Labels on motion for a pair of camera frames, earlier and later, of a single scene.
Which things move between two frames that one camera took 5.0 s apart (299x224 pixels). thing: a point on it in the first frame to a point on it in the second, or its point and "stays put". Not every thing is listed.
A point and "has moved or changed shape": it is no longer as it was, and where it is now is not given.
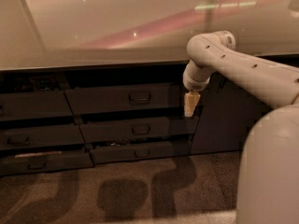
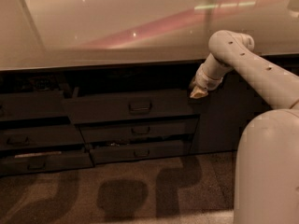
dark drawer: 21,138 stays put
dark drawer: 94,132 stays put
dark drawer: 46,161 stays put
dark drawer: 164,98 has moved or changed shape
